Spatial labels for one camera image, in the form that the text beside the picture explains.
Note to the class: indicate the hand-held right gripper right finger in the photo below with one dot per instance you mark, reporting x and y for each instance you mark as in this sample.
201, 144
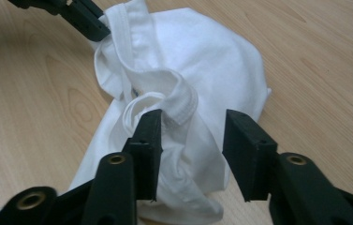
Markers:
249, 156

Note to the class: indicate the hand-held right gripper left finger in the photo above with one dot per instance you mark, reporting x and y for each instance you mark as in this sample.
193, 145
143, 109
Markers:
147, 156

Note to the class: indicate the white T-shirt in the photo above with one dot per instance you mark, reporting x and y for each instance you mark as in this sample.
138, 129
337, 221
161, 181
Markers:
196, 47

